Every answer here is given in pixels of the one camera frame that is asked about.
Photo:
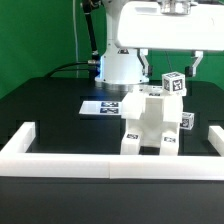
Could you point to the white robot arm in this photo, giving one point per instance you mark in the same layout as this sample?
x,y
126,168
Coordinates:
x,y
121,67

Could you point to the white tagged cube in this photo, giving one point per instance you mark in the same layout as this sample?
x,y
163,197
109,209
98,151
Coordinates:
x,y
187,121
174,83

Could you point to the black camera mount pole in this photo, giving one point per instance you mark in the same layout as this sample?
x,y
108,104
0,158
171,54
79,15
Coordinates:
x,y
88,6

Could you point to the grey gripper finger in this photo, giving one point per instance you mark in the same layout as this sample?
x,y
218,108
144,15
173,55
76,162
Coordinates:
x,y
147,68
197,56

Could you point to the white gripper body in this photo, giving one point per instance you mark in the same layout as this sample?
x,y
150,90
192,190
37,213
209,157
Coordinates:
x,y
142,25

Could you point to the white U-shaped fence frame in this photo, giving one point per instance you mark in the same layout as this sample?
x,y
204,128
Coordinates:
x,y
16,161

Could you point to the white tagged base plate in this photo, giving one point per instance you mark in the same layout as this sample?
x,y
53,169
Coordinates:
x,y
100,108

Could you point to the white chair seat part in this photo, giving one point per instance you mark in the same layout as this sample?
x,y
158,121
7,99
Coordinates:
x,y
151,131

